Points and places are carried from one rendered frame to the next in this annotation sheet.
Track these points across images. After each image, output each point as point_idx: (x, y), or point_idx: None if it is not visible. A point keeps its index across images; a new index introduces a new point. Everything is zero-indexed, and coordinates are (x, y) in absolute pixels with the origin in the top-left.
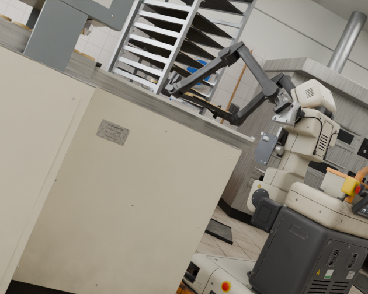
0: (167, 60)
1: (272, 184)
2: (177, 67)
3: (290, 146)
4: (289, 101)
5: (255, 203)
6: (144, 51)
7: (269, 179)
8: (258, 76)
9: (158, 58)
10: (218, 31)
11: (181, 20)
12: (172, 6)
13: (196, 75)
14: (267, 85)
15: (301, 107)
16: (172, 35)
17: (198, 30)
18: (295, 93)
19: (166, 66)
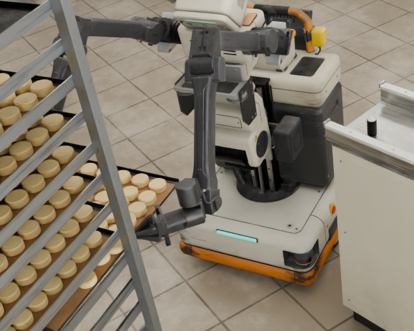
0: (121, 208)
1: (262, 119)
2: (89, 205)
3: (246, 71)
4: (285, 29)
5: (262, 152)
6: (32, 287)
7: (259, 120)
8: (248, 43)
9: (80, 242)
10: None
11: (63, 129)
12: (6, 140)
13: (213, 142)
14: (270, 40)
15: (250, 24)
16: (71, 176)
17: (50, 110)
18: (230, 19)
19: (127, 218)
